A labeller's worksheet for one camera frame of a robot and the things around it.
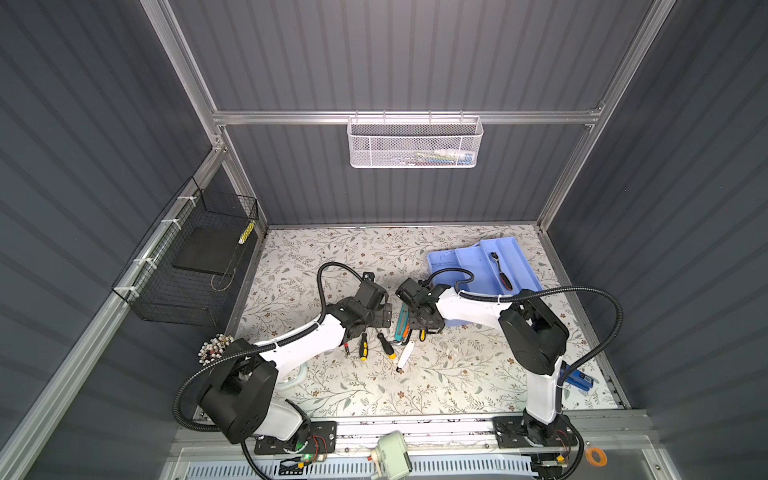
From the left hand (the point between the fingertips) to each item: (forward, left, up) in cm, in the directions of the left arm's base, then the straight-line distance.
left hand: (374, 308), depth 88 cm
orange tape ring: (-39, -53, -6) cm, 66 cm away
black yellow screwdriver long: (-10, -4, -7) cm, 12 cm away
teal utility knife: (-1, -8, -8) cm, 12 cm away
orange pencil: (-4, -10, -7) cm, 13 cm away
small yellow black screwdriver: (-6, -14, -6) cm, 17 cm away
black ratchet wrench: (+6, -40, +4) cm, 41 cm away
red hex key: (-8, +9, -8) cm, 15 cm away
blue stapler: (-22, -54, -5) cm, 59 cm away
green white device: (-37, -2, -3) cm, 37 cm away
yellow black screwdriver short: (-10, +4, -6) cm, 12 cm away
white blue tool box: (+10, -39, +4) cm, 41 cm away
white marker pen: (-12, -8, -8) cm, 17 cm away
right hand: (-1, -15, -8) cm, 17 cm away
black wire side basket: (+2, +46, +20) cm, 50 cm away
